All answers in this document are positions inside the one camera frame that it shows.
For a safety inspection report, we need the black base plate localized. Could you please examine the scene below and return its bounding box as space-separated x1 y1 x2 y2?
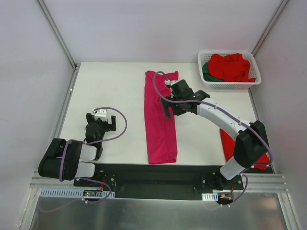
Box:
72 161 275 201

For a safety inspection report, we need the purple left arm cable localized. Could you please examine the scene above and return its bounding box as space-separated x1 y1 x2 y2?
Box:
37 107 128 212

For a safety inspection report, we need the green t shirt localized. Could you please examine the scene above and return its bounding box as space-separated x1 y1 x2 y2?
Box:
202 62 223 82

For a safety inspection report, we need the folded red t shirt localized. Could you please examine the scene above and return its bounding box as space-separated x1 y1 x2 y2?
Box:
220 129 269 170

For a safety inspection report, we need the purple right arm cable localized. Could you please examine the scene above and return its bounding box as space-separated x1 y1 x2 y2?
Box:
153 71 273 205

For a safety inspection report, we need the red crumpled t shirt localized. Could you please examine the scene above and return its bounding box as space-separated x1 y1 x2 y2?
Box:
209 53 256 82

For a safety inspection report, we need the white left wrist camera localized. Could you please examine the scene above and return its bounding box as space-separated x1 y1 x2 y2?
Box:
93 109 108 122

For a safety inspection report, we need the aluminium frame rail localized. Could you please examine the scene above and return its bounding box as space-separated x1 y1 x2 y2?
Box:
30 172 290 201

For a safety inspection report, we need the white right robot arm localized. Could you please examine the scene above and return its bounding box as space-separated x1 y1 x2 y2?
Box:
161 80 269 190

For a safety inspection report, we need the pink t shirt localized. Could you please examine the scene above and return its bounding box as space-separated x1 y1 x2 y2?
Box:
144 70 177 164

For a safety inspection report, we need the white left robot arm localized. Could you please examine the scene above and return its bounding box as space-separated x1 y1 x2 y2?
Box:
38 109 117 186

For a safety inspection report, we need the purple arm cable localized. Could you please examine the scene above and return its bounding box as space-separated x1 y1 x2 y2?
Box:
37 107 128 212
153 71 273 205

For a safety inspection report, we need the white plastic laundry basket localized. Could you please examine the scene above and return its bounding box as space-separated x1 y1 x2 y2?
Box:
197 50 261 90

